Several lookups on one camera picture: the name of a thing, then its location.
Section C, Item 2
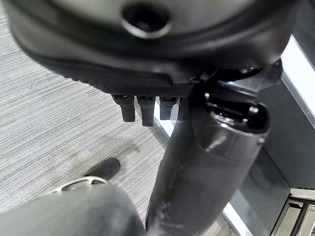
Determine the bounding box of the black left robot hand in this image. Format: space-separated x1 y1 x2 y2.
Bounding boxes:
4 0 300 236

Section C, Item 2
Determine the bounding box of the dark robot left foot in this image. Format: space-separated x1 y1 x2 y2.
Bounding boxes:
84 157 122 183

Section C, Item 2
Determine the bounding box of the dark metal rack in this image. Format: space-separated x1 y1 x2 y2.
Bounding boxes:
286 189 315 236

